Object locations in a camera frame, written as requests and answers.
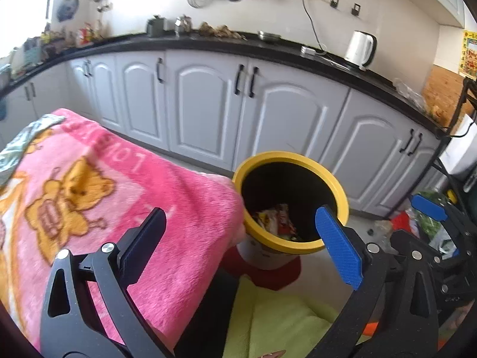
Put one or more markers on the pale green patterned cloth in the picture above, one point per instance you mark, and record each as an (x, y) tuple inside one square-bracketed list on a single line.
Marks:
[(26, 141)]

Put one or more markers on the yellow rim waste bin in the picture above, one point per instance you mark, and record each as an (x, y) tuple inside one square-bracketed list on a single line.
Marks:
[(283, 158)]

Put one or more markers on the white paper bag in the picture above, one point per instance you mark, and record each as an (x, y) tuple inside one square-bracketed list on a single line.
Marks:
[(462, 145)]

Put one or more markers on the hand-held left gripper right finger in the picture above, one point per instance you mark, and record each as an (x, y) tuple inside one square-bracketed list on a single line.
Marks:
[(339, 246)]

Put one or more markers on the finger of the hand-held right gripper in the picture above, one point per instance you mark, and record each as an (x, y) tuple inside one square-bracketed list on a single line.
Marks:
[(428, 207)]

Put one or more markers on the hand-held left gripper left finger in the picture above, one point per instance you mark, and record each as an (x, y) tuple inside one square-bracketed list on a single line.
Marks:
[(143, 246)]

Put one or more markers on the clear plastic bag on counter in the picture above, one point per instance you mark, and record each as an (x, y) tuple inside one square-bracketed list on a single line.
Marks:
[(410, 95)]

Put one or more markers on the white electric kettle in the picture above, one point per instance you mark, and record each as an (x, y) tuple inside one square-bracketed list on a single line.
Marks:
[(359, 50)]

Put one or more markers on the pile of ginger roots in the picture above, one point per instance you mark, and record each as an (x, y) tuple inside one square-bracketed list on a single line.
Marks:
[(220, 30)]

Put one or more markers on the white charger adapter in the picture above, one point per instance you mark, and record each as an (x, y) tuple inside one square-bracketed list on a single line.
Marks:
[(308, 51)]

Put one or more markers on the group of condiment bottles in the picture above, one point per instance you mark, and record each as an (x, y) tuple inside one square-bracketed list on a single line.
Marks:
[(89, 33)]

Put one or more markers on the crumpled clear plastic bag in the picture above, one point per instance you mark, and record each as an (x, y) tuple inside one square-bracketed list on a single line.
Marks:
[(381, 231)]

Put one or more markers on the yellow wall calendar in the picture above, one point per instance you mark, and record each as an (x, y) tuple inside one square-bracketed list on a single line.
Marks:
[(468, 54)]

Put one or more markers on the black wall hook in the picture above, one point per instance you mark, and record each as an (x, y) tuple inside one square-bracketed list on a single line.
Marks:
[(334, 0), (356, 9)]

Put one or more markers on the yellow-green cloth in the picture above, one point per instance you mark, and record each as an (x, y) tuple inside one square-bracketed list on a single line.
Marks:
[(283, 320)]

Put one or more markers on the red bag on floor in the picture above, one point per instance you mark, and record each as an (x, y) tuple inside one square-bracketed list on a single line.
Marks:
[(399, 222)]

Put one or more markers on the bag of green vegetables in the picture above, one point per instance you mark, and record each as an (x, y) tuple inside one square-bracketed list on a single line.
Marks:
[(432, 227)]

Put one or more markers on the steel bowl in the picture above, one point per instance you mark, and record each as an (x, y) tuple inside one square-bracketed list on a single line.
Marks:
[(269, 36)]

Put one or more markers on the pink printed blanket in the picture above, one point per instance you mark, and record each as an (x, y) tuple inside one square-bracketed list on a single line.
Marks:
[(111, 179)]

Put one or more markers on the kitchen window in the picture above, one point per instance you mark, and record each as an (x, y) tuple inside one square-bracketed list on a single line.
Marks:
[(22, 7)]

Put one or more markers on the dark lidded pot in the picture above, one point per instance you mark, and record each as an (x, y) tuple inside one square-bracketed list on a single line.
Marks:
[(156, 26)]

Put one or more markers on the white cabinets with black countertop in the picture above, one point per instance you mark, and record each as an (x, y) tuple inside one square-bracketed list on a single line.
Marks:
[(208, 100)]

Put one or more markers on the blue decorative wall plate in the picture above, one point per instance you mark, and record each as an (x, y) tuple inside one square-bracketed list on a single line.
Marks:
[(67, 8)]

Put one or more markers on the black metal rack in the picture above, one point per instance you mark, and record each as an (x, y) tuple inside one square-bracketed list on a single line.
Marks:
[(458, 119)]

